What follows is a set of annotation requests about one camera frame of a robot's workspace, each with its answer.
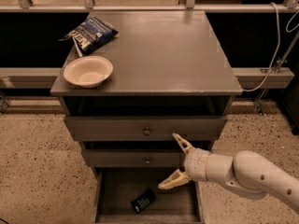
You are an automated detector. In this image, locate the metal railing frame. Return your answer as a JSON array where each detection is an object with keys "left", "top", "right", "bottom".
[{"left": 0, "top": 0, "right": 299, "bottom": 90}]

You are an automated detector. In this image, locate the grey middle drawer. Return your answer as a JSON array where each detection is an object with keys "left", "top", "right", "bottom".
[{"left": 82, "top": 149, "right": 186, "bottom": 167}]

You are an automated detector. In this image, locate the white cable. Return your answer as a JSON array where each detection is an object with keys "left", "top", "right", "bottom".
[{"left": 242, "top": 2, "right": 299, "bottom": 93}]

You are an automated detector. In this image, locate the grey wooden drawer cabinet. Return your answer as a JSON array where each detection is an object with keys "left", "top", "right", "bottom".
[{"left": 50, "top": 10, "right": 244, "bottom": 224}]

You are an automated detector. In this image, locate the dark blue rxbar wrapper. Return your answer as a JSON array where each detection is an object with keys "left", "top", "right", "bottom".
[{"left": 131, "top": 189, "right": 156, "bottom": 214}]

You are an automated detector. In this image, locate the white paper bowl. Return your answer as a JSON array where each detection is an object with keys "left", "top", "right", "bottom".
[{"left": 64, "top": 56, "right": 113, "bottom": 88}]

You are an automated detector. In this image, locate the brass middle drawer knob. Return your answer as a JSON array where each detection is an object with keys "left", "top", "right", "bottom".
[{"left": 145, "top": 158, "right": 152, "bottom": 165}]

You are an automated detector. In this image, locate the grey open bottom drawer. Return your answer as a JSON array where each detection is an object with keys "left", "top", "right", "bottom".
[{"left": 93, "top": 168, "right": 205, "bottom": 224}]

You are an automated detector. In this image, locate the brass drawer knob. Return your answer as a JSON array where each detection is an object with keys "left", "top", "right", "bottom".
[
  {"left": 143, "top": 127, "right": 151, "bottom": 135},
  {"left": 145, "top": 158, "right": 152, "bottom": 165}
]

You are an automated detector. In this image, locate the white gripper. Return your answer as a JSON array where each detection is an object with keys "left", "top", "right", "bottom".
[{"left": 158, "top": 133, "right": 210, "bottom": 189}]

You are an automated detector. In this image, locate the grey top drawer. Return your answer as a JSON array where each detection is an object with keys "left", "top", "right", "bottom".
[{"left": 64, "top": 116, "right": 227, "bottom": 142}]

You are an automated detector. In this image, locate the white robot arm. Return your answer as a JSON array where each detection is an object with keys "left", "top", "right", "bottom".
[{"left": 158, "top": 133, "right": 299, "bottom": 213}]

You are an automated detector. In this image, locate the blue chip bag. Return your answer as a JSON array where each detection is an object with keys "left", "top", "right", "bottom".
[{"left": 60, "top": 16, "right": 119, "bottom": 57}]

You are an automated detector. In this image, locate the brass top drawer knob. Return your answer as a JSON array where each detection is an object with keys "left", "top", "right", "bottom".
[{"left": 143, "top": 127, "right": 151, "bottom": 135}]

